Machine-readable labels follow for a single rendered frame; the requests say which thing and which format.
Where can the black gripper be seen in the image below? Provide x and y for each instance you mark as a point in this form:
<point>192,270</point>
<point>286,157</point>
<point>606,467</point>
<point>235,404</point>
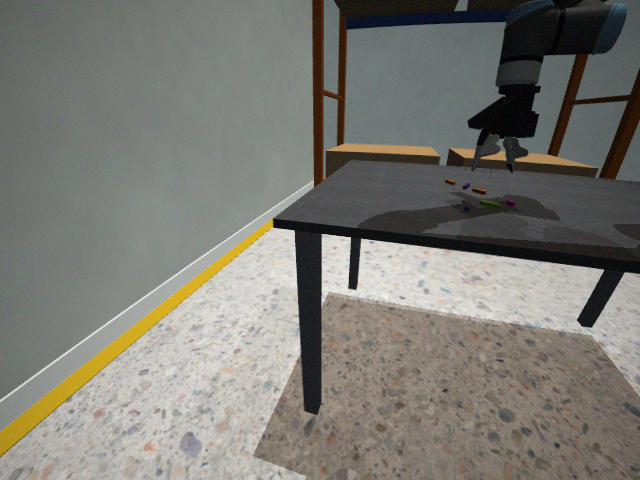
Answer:
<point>519,120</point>

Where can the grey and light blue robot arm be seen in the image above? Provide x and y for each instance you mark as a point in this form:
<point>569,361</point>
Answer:
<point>536,29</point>

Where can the lime green rod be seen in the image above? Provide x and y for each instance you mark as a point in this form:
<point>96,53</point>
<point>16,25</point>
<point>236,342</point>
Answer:
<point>490,204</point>

